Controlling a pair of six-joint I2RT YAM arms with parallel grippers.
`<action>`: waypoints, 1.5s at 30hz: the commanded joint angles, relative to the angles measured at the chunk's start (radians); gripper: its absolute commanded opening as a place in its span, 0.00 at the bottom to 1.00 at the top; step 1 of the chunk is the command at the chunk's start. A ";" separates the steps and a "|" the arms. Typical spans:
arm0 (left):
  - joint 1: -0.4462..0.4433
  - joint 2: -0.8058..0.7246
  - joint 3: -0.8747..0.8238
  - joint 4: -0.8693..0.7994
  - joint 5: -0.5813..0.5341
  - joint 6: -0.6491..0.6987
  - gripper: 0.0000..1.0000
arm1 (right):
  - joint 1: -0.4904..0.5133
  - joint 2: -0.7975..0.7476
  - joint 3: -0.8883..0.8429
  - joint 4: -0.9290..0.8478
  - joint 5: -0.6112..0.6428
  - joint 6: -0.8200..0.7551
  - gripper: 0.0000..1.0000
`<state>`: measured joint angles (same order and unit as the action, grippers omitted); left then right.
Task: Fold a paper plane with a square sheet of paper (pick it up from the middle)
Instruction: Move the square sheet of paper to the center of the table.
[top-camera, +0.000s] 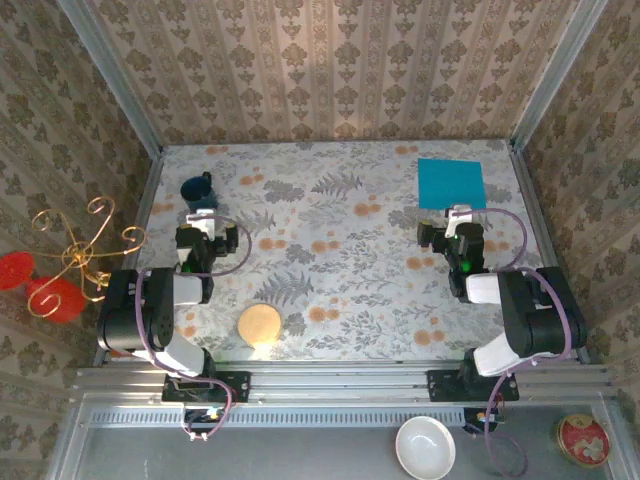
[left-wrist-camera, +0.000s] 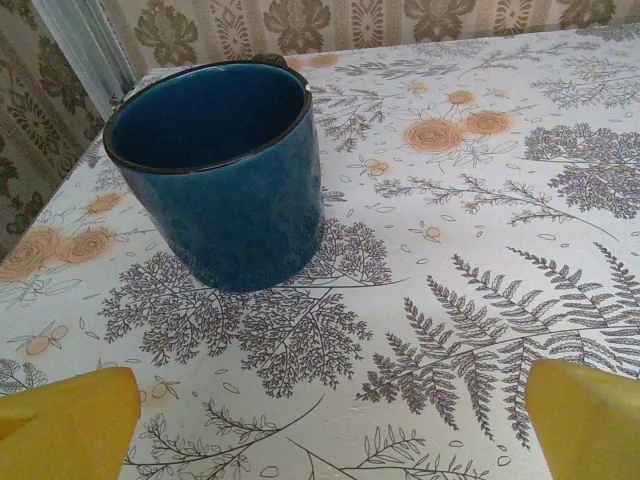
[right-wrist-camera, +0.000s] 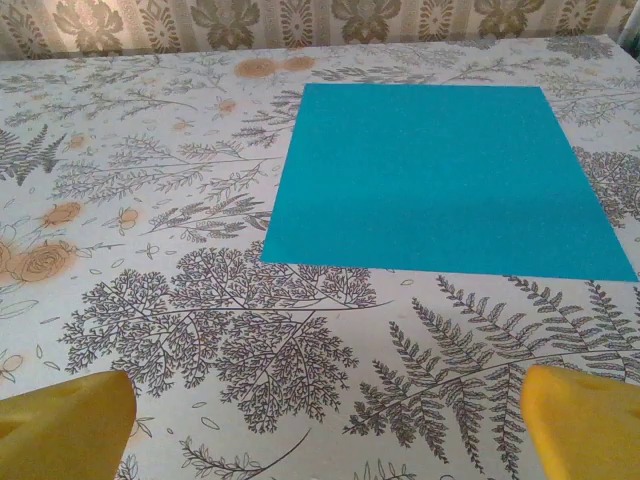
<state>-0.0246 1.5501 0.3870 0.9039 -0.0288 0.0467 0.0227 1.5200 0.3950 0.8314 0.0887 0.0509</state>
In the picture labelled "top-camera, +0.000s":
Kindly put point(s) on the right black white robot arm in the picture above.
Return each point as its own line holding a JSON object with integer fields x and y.
{"x": 540, "y": 320}

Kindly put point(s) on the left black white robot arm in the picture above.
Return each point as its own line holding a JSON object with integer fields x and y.
{"x": 150, "y": 310}

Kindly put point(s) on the dark blue mug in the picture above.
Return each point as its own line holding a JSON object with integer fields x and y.
{"x": 200, "y": 192}

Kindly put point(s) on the round cork coaster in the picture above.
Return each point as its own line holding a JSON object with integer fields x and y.
{"x": 259, "y": 325}

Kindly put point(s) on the floral patterned tablecloth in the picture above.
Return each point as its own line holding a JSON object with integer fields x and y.
{"x": 375, "y": 320}

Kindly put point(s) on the red round ornament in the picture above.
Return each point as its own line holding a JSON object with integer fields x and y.
{"x": 15, "y": 270}
{"x": 65, "y": 300}

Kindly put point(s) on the small black circuit board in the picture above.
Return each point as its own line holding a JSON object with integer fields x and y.
{"x": 475, "y": 422}
{"x": 202, "y": 417}

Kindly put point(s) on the white bowl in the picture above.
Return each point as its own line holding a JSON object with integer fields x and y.
{"x": 425, "y": 447}

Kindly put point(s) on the red round tin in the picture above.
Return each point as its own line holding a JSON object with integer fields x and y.
{"x": 584, "y": 441}

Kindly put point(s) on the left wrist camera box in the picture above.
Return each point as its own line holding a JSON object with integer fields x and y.
{"x": 202, "y": 220}

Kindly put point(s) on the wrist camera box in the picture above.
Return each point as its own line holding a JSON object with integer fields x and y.
{"x": 457, "y": 217}
{"x": 202, "y": 220}

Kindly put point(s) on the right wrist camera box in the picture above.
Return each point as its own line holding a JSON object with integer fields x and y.
{"x": 457, "y": 217}

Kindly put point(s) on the aluminium side rail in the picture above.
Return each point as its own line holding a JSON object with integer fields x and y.
{"x": 550, "y": 250}
{"x": 145, "y": 200}

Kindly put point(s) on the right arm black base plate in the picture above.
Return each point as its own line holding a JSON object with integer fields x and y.
{"x": 442, "y": 387}

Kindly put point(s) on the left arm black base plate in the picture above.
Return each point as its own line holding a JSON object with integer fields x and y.
{"x": 235, "y": 387}

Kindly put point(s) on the aluminium frame rail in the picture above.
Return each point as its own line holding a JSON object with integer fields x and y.
{"x": 340, "y": 380}

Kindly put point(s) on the aluminium corner post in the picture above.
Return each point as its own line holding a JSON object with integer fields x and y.
{"x": 552, "y": 75}
{"x": 116, "y": 75}

